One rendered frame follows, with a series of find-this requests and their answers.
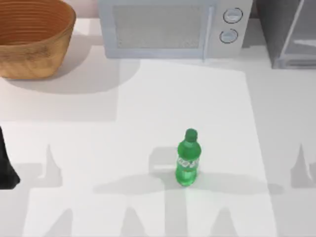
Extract green bottle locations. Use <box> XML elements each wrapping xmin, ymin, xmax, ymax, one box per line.
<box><xmin>175</xmin><ymin>128</ymin><xmax>202</xmax><ymax>187</ymax></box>

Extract microwave oven door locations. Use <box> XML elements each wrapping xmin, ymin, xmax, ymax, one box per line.
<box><xmin>98</xmin><ymin>0</ymin><xmax>216</xmax><ymax>60</ymax></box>

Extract pale microwave oven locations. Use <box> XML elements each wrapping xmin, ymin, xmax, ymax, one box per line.
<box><xmin>97</xmin><ymin>0</ymin><xmax>254</xmax><ymax>61</ymax></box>

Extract microwave knob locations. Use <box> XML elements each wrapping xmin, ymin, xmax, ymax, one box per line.
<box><xmin>219</xmin><ymin>28</ymin><xmax>239</xmax><ymax>44</ymax></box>
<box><xmin>222</xmin><ymin>7</ymin><xmax>244</xmax><ymax>25</ymax></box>

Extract woven wooden basket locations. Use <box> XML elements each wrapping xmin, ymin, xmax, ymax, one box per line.
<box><xmin>0</xmin><ymin>0</ymin><xmax>77</xmax><ymax>80</ymax></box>

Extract grey cabinet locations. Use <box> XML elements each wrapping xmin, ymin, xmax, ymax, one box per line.
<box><xmin>255</xmin><ymin>0</ymin><xmax>316</xmax><ymax>70</ymax></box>

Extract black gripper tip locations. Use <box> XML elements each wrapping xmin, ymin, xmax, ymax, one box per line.
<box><xmin>0</xmin><ymin>126</ymin><xmax>21</xmax><ymax>190</ymax></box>

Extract microwave door handle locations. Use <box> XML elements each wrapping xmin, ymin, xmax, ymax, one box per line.
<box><xmin>201</xmin><ymin>6</ymin><xmax>214</xmax><ymax>61</ymax></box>

